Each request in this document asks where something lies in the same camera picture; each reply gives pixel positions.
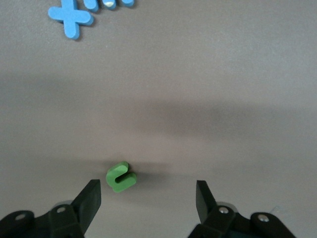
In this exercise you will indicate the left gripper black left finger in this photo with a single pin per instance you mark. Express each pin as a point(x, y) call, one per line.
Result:
point(84, 210)

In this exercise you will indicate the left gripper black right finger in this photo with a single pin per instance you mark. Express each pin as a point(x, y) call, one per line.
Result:
point(205, 205)

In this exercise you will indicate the green letter u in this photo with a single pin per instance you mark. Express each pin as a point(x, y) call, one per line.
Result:
point(112, 177)

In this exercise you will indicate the blue letter x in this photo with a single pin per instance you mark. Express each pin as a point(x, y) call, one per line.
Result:
point(71, 19)

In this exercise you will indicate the blue letter m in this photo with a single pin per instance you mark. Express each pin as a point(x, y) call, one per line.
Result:
point(109, 4)

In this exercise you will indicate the brown table cover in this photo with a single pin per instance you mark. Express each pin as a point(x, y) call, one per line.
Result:
point(198, 62)

